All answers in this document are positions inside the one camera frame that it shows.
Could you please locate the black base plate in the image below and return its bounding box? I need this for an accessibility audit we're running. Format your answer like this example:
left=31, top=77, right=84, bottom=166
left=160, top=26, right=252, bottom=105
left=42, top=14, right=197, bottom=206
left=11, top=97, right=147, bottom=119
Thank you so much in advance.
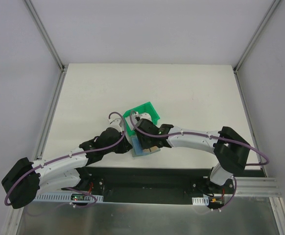
left=74, top=167, right=234, bottom=205

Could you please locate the white cable duct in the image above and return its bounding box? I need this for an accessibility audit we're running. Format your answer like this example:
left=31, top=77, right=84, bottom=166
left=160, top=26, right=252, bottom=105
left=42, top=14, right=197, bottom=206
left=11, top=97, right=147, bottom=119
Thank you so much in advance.
left=192, top=196, right=209, bottom=206
left=34, top=192, right=103, bottom=203

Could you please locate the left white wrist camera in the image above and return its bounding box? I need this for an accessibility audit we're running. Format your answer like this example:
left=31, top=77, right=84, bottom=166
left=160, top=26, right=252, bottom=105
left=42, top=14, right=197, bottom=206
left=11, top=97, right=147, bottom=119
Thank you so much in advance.
left=108, top=117, right=123, bottom=132

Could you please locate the purple cable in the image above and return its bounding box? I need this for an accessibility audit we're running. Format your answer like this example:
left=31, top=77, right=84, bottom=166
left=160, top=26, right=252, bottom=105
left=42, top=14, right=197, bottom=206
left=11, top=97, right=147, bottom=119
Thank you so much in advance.
left=129, top=110, right=270, bottom=166
left=4, top=112, right=126, bottom=206

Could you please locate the aluminium frame post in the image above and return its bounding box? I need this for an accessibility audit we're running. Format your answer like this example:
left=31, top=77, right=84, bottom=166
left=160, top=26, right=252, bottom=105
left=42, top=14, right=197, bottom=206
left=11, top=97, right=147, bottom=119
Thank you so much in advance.
left=23, top=0, right=66, bottom=72
left=233, top=0, right=283, bottom=74

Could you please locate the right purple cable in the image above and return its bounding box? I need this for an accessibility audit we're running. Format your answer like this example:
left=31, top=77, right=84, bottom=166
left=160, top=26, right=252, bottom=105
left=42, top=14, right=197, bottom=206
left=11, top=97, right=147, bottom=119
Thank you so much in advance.
left=129, top=110, right=270, bottom=166

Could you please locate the right aluminium frame post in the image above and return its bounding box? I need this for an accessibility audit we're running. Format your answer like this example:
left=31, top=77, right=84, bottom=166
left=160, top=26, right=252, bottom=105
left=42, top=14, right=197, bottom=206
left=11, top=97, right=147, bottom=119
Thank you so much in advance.
left=233, top=0, right=283, bottom=74

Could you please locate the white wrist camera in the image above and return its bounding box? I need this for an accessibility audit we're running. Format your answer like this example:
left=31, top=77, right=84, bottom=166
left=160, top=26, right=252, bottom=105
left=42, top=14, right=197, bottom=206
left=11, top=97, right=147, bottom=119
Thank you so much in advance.
left=108, top=117, right=123, bottom=132
left=132, top=111, right=150, bottom=122

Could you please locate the left aluminium frame post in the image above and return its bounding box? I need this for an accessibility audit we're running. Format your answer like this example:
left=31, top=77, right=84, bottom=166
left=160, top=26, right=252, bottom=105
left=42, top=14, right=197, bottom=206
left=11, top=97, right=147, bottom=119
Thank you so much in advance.
left=23, top=0, right=66, bottom=72

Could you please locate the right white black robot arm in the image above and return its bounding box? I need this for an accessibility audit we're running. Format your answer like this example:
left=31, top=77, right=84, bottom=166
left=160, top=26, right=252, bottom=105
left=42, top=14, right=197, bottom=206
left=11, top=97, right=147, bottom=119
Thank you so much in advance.
left=135, top=118, right=250, bottom=193

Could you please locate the right white cable duct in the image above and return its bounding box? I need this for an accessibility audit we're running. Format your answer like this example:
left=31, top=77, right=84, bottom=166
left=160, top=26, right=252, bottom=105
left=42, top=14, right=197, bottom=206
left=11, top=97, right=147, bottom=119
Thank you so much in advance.
left=192, top=196, right=209, bottom=206

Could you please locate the left white cable duct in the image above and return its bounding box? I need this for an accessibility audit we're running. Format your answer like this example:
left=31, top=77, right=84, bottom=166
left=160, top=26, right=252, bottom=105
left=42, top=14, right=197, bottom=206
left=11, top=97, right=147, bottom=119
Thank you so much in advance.
left=34, top=192, right=103, bottom=203

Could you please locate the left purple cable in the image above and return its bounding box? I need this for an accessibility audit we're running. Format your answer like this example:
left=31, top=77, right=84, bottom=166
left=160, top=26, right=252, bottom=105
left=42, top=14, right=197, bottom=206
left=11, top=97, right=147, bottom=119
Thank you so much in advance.
left=4, top=112, right=126, bottom=206

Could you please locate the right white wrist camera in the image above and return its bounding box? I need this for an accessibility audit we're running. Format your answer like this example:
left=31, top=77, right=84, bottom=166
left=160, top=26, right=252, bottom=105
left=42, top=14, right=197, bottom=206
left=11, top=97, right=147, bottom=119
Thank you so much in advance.
left=132, top=111, right=150, bottom=122

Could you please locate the sage green card holder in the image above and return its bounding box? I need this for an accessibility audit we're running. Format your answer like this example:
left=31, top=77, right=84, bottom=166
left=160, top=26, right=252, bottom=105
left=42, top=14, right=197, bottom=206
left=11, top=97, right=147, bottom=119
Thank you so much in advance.
left=131, top=136, right=160, bottom=157

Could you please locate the aluminium front rail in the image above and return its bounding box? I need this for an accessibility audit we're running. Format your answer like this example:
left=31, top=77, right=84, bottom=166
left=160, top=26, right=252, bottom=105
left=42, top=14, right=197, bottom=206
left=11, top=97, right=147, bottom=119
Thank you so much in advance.
left=236, top=177, right=282, bottom=197

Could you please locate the green plastic bin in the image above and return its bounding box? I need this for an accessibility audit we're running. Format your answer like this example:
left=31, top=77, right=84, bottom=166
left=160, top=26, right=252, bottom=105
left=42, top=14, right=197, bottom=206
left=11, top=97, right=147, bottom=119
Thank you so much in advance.
left=123, top=102, right=160, bottom=136

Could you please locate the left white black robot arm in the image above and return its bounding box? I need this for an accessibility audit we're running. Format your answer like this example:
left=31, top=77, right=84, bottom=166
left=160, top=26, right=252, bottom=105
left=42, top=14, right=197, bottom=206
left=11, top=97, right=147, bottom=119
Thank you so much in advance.
left=1, top=127, right=133, bottom=209

